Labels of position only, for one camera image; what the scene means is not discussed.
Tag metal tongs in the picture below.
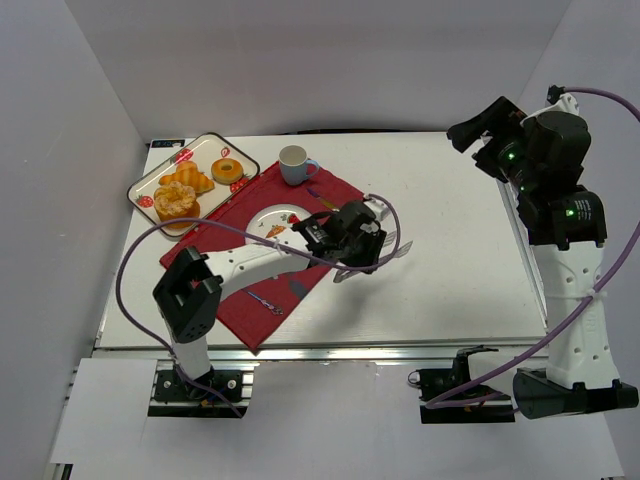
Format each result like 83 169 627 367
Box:
333 241 413 284

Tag sesame bun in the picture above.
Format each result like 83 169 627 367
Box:
266 225 287 238

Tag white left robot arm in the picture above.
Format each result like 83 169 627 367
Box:
153 196 390 399

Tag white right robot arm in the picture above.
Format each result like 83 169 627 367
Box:
427 86 639 419

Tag croissant bread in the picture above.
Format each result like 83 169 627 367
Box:
159 161 215 194

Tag round sugared cake bread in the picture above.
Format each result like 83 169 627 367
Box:
153 181 200 222

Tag iridescent knife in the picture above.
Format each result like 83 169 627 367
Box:
306 188 339 211

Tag white strawberry plate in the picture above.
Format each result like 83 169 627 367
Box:
246 203 311 246

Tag blue white mug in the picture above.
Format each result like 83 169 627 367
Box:
278 145 320 186

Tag iridescent fork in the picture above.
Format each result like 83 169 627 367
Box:
244 290 283 316

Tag red placemat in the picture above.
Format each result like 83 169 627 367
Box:
160 164 363 350

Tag strawberry pattern tray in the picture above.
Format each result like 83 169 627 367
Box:
127 133 260 238

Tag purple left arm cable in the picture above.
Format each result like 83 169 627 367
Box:
115 193 404 418

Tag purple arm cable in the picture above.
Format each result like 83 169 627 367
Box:
424 87 640 414
115 193 404 418

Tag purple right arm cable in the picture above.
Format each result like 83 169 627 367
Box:
424 87 640 414

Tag ring donut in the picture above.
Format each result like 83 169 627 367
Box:
211 157 244 185

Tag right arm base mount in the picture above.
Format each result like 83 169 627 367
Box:
407 345 516 425

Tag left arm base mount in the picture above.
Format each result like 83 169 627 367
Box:
147 367 249 419

